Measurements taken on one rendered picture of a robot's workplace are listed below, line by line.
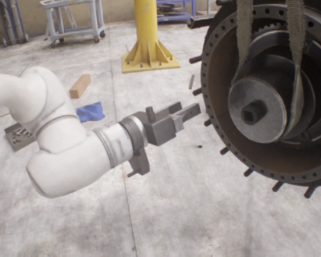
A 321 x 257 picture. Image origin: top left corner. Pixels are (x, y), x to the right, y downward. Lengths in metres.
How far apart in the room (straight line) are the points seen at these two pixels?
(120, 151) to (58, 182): 0.13
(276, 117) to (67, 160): 0.39
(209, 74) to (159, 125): 0.21
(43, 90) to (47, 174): 0.15
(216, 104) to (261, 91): 0.22
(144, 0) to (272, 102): 2.57
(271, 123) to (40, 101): 0.44
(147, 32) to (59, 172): 2.65
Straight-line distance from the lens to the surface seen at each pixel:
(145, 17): 2.93
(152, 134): 0.48
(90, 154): 0.44
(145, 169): 0.53
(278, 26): 0.58
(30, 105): 0.46
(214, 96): 0.65
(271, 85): 0.45
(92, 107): 2.19
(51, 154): 0.44
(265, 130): 0.49
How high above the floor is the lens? 1.10
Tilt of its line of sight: 34 degrees down
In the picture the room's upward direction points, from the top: 3 degrees counter-clockwise
